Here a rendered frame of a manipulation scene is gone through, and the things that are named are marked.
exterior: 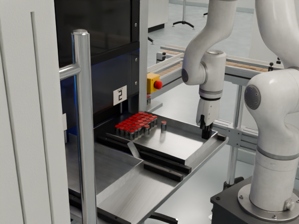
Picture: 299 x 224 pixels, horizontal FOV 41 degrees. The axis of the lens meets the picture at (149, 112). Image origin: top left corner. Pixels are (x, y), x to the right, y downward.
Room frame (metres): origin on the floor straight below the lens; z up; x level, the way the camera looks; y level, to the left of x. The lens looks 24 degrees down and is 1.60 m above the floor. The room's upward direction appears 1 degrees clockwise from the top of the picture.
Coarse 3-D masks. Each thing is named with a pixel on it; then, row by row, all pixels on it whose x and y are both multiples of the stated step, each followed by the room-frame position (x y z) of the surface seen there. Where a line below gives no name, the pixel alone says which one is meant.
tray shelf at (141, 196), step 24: (120, 120) 1.53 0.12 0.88; (216, 144) 1.34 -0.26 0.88; (144, 168) 1.15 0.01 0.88; (168, 168) 1.16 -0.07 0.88; (192, 168) 1.16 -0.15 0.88; (120, 192) 1.01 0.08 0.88; (144, 192) 1.02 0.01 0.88; (168, 192) 1.02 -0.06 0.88; (72, 216) 0.91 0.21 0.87; (120, 216) 0.90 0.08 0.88; (144, 216) 0.91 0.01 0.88
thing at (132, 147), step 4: (128, 144) 1.22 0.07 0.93; (132, 144) 1.23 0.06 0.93; (132, 148) 1.22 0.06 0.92; (136, 148) 1.23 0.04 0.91; (132, 152) 1.21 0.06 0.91; (136, 152) 1.22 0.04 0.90; (136, 156) 1.21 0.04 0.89; (140, 156) 1.22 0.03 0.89; (144, 160) 1.20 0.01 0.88; (148, 160) 1.20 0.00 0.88; (156, 164) 1.18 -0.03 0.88; (160, 164) 1.18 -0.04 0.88
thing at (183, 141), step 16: (160, 128) 1.46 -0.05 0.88; (176, 128) 1.46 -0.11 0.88; (192, 128) 1.43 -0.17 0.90; (144, 144) 1.32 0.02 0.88; (160, 144) 1.32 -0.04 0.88; (176, 144) 1.32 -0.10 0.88; (192, 144) 1.33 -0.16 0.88; (208, 144) 1.31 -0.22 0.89; (176, 160) 1.18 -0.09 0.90; (192, 160) 1.20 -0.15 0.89
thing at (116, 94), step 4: (120, 88) 1.47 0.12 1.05; (124, 88) 1.49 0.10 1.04; (116, 92) 1.45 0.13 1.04; (120, 92) 1.47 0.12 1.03; (124, 92) 1.49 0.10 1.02; (116, 96) 1.45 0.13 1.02; (120, 96) 1.47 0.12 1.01; (124, 96) 1.49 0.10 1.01; (116, 100) 1.45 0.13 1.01; (120, 100) 1.47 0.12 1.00
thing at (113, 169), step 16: (96, 144) 1.26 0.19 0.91; (96, 160) 1.20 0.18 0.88; (112, 160) 1.20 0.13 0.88; (128, 160) 1.18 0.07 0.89; (96, 176) 1.10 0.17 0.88; (112, 176) 1.10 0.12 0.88; (128, 176) 1.08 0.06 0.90; (80, 192) 0.96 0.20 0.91; (96, 192) 1.01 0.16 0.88; (112, 192) 1.01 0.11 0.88
